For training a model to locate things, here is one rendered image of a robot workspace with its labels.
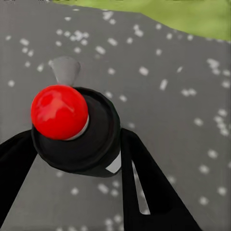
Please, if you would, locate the pesticide atomizer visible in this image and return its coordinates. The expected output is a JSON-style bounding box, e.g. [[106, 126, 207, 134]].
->
[[30, 57, 122, 178]]

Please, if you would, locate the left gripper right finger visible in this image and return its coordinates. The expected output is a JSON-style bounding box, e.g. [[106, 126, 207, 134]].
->
[[120, 128, 203, 231]]

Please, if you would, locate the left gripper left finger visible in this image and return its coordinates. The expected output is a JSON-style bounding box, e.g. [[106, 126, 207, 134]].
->
[[0, 127, 37, 228]]

